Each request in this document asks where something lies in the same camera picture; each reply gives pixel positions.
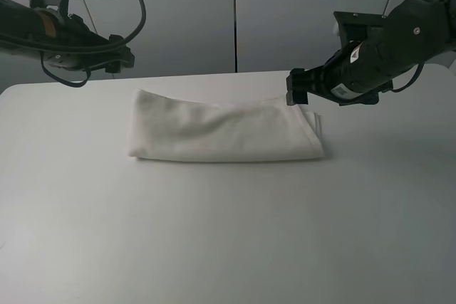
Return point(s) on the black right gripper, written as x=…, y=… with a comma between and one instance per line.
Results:
x=332, y=81

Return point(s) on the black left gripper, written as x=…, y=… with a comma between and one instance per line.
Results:
x=78, y=43

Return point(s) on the white towel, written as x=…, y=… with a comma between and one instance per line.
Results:
x=260, y=131

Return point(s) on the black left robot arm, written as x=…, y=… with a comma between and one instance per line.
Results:
x=19, y=21

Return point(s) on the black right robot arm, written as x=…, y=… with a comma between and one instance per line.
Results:
x=376, y=49

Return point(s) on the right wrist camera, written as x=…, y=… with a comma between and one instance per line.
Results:
x=356, y=26

